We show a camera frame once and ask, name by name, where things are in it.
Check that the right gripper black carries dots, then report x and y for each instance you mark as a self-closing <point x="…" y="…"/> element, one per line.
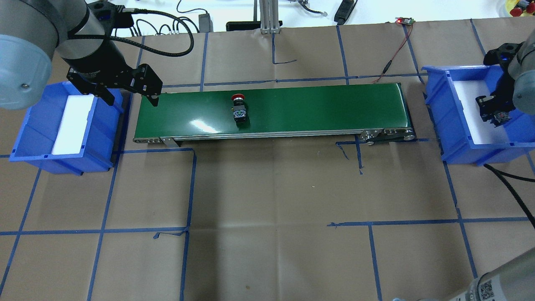
<point x="504" y="94"/>

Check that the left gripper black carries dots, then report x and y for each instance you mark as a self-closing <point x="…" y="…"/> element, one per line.
<point x="97" y="59"/>

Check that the red mushroom push button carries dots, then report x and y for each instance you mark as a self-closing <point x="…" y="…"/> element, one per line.
<point x="239" y="109"/>

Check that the yellow mushroom push button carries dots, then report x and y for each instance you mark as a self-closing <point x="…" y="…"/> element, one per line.
<point x="500" y="118"/>

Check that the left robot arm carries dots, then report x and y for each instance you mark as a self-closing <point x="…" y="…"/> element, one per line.
<point x="33" y="31"/>

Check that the blue plastic bin right side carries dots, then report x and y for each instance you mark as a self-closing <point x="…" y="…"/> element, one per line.
<point x="464" y="137"/>

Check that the blue plastic bin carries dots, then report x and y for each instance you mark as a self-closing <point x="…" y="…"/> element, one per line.
<point x="40" y="127"/>
<point x="464" y="137"/>

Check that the blue plastic bin left side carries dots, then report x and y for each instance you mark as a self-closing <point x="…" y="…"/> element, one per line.
<point x="40" y="127"/>

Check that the white foam pad left bin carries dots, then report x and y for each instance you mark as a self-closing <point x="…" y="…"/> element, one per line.
<point x="73" y="125"/>

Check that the green conveyor belt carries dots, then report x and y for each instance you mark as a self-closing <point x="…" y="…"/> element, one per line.
<point x="375" y="112"/>

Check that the aluminium frame post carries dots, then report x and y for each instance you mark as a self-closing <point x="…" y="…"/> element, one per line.
<point x="269" y="16"/>

